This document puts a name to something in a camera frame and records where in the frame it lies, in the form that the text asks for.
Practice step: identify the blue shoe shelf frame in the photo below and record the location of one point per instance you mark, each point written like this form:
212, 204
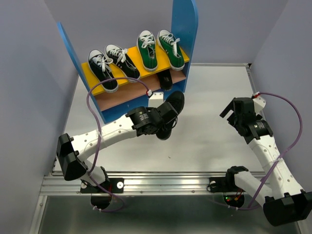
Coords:
184, 26

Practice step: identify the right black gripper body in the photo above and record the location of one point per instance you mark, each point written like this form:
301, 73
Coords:
233, 121

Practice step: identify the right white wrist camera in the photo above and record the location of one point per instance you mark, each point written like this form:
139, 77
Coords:
259, 102

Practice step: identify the black leather shoe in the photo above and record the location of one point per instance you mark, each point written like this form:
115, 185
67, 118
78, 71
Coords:
165, 80

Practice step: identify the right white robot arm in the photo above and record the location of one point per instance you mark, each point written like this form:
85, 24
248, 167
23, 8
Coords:
281, 197

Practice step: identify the black canvas sneaker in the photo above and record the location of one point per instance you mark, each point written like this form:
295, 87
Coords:
122, 61
99, 64

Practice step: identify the aluminium mounting rail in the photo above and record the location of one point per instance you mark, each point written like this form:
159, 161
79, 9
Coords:
136, 184

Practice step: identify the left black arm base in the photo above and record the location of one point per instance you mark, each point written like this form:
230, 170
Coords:
113, 185

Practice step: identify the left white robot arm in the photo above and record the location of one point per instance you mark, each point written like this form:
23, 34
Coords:
73, 152

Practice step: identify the black slip-on shoe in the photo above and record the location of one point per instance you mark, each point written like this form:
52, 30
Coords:
177, 100

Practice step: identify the yellow upper shelf board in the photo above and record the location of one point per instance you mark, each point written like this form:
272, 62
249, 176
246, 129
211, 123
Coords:
145, 76

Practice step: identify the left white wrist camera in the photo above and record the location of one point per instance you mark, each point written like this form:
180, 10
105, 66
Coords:
156, 99

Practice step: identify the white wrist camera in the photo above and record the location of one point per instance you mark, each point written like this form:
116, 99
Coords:
259, 102
156, 99

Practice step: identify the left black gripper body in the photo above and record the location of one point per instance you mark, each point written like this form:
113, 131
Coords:
168, 111

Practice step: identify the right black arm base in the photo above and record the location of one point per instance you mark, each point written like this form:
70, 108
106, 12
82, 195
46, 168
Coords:
222, 185

